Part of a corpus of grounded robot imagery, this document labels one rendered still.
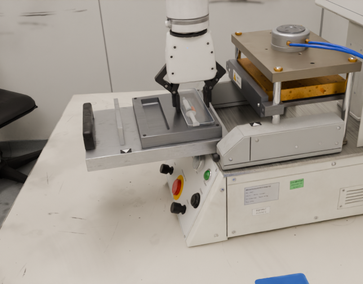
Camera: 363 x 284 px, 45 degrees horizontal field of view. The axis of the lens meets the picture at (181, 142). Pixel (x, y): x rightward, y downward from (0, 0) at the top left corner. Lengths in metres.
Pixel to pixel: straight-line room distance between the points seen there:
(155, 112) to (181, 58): 0.17
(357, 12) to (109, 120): 0.57
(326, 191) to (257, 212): 0.15
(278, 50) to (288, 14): 1.60
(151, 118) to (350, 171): 0.44
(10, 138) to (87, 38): 0.85
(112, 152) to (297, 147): 0.37
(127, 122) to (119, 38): 1.59
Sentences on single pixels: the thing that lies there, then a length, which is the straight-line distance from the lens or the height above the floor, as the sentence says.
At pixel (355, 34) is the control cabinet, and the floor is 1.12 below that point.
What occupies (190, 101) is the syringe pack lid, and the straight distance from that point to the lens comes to 0.99.
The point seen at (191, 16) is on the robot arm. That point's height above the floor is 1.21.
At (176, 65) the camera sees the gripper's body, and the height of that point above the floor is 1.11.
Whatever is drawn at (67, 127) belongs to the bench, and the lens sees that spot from 1.52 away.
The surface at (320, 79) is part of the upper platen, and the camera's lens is 0.96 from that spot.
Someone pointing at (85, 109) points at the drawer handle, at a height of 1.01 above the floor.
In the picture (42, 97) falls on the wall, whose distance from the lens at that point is 2.79.
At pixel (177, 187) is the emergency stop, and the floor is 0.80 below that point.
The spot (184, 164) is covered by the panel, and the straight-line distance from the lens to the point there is 1.07.
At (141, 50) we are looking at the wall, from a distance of 2.56.
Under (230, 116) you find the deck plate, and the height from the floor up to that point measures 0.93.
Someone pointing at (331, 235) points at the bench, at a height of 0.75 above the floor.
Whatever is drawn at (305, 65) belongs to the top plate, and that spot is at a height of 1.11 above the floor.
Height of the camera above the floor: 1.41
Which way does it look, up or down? 30 degrees down
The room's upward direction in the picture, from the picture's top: 4 degrees counter-clockwise
